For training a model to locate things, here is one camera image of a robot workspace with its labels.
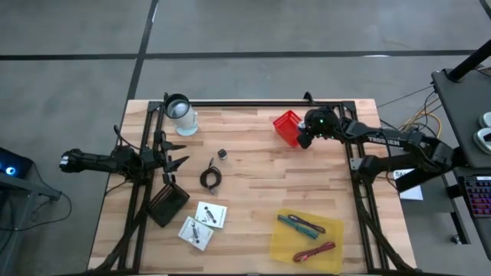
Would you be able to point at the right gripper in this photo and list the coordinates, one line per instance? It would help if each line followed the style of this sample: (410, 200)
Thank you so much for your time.
(322, 122)

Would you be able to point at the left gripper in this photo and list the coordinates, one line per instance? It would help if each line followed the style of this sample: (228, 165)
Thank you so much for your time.
(151, 159)

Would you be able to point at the small black adapter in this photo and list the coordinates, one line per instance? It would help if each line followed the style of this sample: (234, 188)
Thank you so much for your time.
(222, 154)

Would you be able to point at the white acer box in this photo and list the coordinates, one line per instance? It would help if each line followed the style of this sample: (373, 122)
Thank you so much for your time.
(211, 214)
(195, 234)

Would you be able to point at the yellow plastic bag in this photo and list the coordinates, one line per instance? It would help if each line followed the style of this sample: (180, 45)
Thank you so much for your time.
(330, 237)

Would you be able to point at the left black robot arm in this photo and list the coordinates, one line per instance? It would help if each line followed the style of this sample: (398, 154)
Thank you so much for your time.
(96, 160)

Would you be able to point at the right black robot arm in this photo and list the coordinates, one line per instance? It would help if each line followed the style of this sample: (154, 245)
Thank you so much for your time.
(383, 140)

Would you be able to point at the red plastic basket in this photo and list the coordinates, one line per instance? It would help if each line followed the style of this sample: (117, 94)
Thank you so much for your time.
(285, 124)

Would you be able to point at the white cylindrical appliance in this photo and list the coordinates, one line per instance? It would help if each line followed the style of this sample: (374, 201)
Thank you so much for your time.
(186, 119)

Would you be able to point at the black desk leg bar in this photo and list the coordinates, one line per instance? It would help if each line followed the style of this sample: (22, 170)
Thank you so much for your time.
(412, 180)

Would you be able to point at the teal marker pen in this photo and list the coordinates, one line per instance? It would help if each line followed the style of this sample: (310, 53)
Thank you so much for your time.
(297, 227)

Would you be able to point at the white paper sheet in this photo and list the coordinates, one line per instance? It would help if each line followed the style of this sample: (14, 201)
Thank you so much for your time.
(412, 193)

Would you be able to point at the dark grey desk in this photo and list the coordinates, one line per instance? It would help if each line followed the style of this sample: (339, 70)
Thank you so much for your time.
(460, 107)

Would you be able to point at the grey side stand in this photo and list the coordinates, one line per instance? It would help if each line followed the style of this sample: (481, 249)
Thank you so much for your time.
(23, 186)

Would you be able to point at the black pole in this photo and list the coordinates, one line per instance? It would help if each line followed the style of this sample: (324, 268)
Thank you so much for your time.
(468, 63)

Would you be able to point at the black computer blue light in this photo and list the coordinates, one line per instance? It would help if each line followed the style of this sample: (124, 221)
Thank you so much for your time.
(13, 163)

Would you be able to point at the white round device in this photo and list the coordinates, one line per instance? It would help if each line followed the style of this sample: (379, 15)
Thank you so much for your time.
(486, 120)
(483, 141)

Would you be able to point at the backlit keyboard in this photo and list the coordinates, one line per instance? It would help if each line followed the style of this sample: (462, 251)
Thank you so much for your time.
(479, 197)

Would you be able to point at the black aluminium frame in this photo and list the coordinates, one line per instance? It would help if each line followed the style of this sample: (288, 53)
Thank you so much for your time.
(249, 103)

